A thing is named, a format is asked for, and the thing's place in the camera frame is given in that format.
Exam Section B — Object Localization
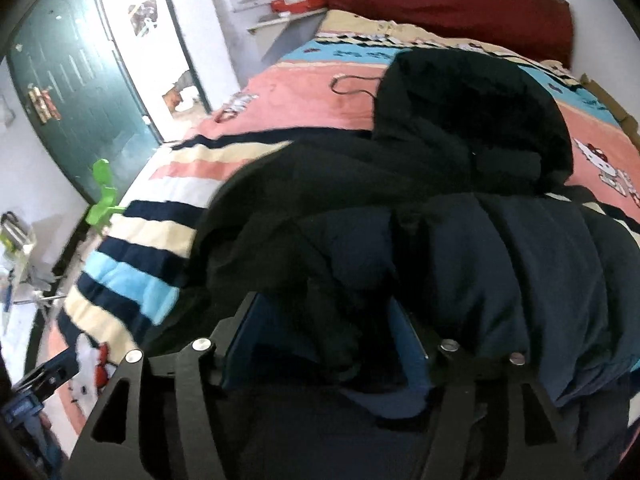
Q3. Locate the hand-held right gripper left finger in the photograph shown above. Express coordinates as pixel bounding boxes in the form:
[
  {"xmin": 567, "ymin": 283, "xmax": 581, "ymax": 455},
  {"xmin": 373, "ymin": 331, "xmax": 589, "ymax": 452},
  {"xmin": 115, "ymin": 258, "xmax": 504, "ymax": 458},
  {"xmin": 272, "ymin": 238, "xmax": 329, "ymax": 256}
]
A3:
[{"xmin": 60, "ymin": 291, "xmax": 260, "ymax": 480}]

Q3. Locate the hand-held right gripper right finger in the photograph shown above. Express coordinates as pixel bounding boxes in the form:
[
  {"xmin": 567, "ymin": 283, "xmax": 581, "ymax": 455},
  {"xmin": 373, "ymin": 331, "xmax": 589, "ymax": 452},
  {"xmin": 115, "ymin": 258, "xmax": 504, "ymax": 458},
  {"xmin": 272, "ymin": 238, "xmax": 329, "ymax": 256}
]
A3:
[{"xmin": 387, "ymin": 300, "xmax": 577, "ymax": 480}]

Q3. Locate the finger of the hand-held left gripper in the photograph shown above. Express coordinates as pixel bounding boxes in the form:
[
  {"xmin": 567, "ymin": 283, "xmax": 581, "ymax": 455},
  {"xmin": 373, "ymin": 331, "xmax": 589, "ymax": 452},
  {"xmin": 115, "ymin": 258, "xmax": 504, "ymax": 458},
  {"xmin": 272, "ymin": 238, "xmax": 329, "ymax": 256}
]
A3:
[{"xmin": 14, "ymin": 349, "xmax": 80, "ymax": 403}]

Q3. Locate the navy puffer jacket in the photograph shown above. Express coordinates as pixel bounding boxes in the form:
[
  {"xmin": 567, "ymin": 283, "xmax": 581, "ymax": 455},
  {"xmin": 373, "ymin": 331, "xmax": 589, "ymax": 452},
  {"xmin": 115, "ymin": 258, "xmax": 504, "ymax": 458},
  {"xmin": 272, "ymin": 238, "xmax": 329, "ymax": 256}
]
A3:
[{"xmin": 295, "ymin": 191, "xmax": 640, "ymax": 480}]

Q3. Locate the black hooded coat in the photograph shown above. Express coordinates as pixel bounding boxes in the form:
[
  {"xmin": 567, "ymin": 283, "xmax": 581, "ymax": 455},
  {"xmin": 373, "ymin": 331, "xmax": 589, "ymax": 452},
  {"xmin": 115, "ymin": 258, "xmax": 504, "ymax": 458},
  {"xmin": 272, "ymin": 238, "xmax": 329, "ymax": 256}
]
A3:
[{"xmin": 182, "ymin": 46, "xmax": 576, "ymax": 391}]

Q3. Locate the metal rack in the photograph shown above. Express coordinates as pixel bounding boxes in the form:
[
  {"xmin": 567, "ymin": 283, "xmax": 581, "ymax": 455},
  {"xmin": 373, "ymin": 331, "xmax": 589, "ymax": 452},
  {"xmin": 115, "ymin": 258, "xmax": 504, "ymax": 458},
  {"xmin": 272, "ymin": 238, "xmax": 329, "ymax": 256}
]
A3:
[{"xmin": 0, "ymin": 210, "xmax": 68, "ymax": 313}]

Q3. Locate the green plastic clamp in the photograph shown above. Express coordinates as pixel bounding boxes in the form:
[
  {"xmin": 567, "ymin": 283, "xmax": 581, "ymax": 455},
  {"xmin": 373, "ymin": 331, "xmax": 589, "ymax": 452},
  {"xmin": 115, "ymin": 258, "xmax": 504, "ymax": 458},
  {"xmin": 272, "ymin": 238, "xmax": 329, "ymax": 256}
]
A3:
[{"xmin": 86, "ymin": 158, "xmax": 127, "ymax": 229}]

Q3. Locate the striped printed blanket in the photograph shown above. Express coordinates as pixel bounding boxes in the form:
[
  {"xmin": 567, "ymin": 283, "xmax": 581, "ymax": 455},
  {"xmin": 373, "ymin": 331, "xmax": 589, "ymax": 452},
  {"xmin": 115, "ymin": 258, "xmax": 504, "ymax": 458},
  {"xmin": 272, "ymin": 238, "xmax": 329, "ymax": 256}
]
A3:
[{"xmin": 56, "ymin": 9, "xmax": 640, "ymax": 441}]

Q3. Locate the red door ornament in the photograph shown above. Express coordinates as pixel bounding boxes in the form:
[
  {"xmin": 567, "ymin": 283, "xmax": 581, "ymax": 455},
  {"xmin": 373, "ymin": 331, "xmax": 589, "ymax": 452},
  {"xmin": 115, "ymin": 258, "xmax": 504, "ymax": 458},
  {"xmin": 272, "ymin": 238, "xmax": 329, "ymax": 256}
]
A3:
[{"xmin": 27, "ymin": 86, "xmax": 62, "ymax": 123}]

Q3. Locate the green door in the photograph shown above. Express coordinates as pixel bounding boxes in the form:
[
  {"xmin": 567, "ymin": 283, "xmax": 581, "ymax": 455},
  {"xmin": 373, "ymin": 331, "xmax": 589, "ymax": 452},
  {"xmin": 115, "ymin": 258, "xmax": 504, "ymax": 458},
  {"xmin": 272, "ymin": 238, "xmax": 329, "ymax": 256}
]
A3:
[{"xmin": 6, "ymin": 0, "xmax": 163, "ymax": 206}]

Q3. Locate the orange-red box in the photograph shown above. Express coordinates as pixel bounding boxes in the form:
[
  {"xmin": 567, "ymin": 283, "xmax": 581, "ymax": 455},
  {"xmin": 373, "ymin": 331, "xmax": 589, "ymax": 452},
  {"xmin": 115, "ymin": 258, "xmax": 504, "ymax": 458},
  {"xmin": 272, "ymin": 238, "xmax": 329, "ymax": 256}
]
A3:
[{"xmin": 270, "ymin": 0, "xmax": 329, "ymax": 17}]

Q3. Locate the black cable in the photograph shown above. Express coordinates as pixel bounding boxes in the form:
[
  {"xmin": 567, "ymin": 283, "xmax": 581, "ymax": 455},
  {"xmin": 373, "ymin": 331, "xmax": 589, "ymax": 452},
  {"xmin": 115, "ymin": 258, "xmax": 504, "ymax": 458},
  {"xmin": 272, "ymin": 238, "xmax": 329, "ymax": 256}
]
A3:
[{"xmin": 329, "ymin": 74, "xmax": 387, "ymax": 107}]

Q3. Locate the white wall shelf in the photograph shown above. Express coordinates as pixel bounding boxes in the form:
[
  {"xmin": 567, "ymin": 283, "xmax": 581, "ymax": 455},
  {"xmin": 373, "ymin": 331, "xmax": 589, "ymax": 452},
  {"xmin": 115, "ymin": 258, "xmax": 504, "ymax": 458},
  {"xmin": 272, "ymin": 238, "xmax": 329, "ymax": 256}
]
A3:
[{"xmin": 247, "ymin": 7, "xmax": 329, "ymax": 63}]

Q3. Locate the wall poster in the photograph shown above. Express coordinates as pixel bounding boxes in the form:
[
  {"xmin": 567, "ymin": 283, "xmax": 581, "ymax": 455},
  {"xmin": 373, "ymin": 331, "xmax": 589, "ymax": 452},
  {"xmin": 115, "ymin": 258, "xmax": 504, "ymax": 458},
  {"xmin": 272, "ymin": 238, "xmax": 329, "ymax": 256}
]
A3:
[{"xmin": 127, "ymin": 0, "xmax": 162, "ymax": 39}]

